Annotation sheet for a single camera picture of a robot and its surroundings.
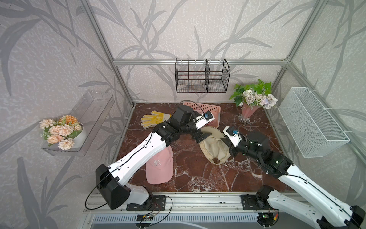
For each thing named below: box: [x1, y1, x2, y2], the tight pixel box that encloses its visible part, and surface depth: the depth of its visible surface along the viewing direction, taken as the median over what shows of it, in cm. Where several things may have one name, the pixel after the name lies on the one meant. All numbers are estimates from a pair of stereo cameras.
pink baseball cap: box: [145, 145, 174, 185], surface depth 84 cm
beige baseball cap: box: [199, 126, 232, 165], surface depth 84 cm
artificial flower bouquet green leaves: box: [229, 78, 278, 110], surface depth 88 cm
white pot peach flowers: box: [39, 114, 84, 151], surface depth 51 cm
